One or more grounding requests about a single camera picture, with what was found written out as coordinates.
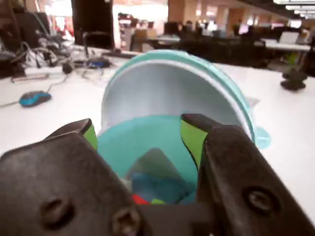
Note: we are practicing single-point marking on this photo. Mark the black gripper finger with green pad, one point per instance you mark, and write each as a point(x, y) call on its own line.
point(49, 177)
point(241, 172)

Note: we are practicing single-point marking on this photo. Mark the blue lego block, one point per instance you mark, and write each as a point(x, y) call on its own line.
point(160, 186)

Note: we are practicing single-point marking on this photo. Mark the red lego block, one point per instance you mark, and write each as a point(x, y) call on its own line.
point(140, 199)

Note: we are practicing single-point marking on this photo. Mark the teal animal-shaped bin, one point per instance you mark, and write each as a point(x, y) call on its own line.
point(172, 86)

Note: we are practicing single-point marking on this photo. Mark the blue computer mouse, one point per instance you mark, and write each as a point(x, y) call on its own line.
point(34, 98)

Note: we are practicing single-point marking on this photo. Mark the grey item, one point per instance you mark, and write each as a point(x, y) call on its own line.
point(157, 159)

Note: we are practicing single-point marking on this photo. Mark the black desk stand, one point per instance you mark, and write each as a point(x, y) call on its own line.
point(294, 78)

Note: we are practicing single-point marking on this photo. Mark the small black round object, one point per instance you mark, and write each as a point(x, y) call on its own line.
point(67, 68)

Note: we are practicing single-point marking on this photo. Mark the blue black gadget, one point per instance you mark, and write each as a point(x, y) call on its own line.
point(98, 63)

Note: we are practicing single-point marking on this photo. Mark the black monitor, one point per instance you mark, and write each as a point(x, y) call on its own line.
point(93, 22)

